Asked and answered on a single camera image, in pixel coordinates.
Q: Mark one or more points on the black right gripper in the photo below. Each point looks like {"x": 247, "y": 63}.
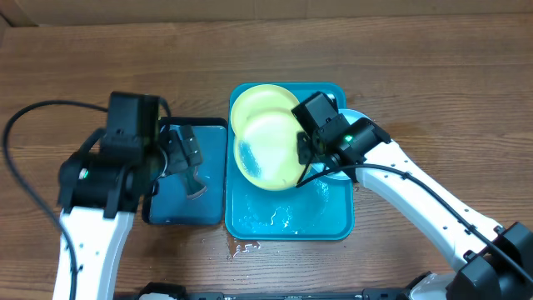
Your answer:
{"x": 309, "y": 143}

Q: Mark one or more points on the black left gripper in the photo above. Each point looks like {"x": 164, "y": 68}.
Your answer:
{"x": 183, "y": 154}

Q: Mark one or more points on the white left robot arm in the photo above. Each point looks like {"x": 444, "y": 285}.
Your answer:
{"x": 117, "y": 172}

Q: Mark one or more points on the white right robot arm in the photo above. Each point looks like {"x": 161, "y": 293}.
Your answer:
{"x": 489, "y": 261}

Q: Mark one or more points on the black water tray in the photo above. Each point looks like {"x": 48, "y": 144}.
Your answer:
{"x": 170, "y": 205}

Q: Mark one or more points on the teal serving tray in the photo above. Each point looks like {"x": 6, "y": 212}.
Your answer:
{"x": 323, "y": 209}

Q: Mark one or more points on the yellow plate with blue stain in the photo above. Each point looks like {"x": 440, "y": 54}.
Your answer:
{"x": 264, "y": 107}

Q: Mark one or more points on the brown cardboard backdrop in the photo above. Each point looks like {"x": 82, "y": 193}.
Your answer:
{"x": 23, "y": 13}

